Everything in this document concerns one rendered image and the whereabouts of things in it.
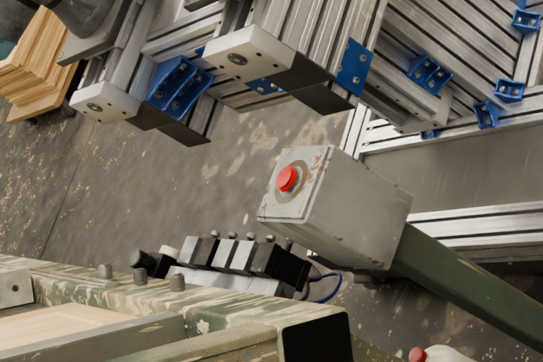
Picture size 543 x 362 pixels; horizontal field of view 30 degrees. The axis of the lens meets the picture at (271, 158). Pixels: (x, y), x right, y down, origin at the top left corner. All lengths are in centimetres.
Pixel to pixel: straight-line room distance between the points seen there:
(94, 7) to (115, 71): 13
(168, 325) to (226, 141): 214
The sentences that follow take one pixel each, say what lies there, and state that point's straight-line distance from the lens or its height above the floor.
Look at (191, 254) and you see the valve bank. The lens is 189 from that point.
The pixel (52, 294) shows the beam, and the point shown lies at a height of 89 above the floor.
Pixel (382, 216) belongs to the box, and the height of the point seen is 80.
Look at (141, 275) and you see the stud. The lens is 178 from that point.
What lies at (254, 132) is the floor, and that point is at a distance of 351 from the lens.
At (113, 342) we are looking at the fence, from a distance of 150.
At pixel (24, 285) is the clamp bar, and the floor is 92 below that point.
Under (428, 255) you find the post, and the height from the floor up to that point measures 67.
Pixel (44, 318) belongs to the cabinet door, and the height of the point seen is 96.
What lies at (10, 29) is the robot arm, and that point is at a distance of 203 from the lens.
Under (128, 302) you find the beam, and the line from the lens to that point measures 171.
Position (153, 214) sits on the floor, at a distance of 384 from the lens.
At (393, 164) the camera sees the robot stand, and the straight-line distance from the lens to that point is 249.
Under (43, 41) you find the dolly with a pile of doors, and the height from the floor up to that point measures 30.
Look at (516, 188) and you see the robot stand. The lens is 217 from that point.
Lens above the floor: 167
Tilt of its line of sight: 30 degrees down
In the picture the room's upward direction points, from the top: 59 degrees counter-clockwise
